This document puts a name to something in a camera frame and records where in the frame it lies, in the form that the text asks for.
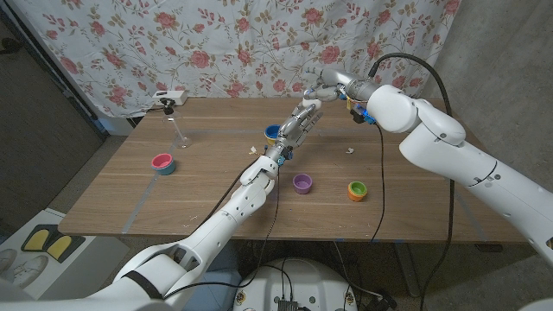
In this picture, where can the black plug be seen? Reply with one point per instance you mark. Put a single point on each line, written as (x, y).
(167, 105)

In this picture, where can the white sneaker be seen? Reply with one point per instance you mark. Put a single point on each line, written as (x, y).
(6, 259)
(28, 272)

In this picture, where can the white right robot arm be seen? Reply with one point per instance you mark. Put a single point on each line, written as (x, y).
(453, 151)

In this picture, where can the grey table leg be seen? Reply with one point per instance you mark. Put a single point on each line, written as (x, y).
(406, 268)

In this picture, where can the white floor mat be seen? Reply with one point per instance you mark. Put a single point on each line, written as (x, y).
(95, 263)

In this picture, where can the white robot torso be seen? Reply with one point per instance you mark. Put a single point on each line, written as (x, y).
(311, 281)

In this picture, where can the green plastic cup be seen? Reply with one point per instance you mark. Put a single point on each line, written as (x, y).
(357, 187)

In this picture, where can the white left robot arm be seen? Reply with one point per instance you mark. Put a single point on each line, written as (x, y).
(220, 224)

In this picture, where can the yellow plastic cup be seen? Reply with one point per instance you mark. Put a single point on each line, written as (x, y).
(271, 141)

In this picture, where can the white power strip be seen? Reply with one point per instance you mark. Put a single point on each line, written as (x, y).
(173, 97)

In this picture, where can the teal plastic cup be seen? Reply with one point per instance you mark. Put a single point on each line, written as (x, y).
(167, 170)

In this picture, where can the orange plastic cup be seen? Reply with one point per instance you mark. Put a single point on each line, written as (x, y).
(357, 198)

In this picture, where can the black slipper yellow insole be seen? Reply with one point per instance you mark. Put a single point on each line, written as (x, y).
(36, 239)
(60, 247)

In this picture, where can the pink plastic cup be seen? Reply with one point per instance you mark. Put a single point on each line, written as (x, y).
(161, 160)

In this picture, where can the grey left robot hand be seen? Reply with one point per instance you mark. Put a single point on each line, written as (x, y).
(296, 129)

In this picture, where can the floral print backdrop cloth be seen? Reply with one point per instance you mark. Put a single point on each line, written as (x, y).
(259, 43)

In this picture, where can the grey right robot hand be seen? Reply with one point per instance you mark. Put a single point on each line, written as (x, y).
(341, 84)

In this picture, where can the purple plastic cup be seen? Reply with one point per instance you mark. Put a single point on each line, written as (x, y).
(302, 184)

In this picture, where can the black power adapter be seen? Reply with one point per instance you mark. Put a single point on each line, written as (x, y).
(382, 302)

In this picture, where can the blue plastic cup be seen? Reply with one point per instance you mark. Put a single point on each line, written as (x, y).
(272, 131)

